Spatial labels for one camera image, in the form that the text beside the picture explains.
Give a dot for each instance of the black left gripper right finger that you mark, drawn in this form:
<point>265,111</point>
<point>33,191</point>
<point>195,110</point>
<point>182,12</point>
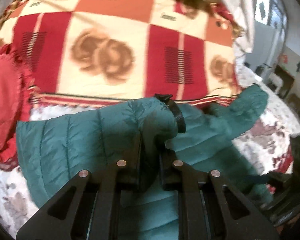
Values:
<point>209,206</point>

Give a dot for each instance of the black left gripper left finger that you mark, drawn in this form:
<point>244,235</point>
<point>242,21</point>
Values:
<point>88,205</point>

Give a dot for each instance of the green quilted puffer jacket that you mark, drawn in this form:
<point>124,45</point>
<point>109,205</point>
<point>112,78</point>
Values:
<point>51,152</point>

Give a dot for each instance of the floral white bedspread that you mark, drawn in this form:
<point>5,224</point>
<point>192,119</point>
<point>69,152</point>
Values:
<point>265,146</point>

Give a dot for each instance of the red heart shaped pillow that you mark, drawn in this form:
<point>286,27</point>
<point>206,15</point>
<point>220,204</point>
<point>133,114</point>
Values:
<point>15,90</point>

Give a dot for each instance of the red cream rose patterned quilt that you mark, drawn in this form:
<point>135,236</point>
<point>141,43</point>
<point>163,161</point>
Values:
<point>99,52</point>

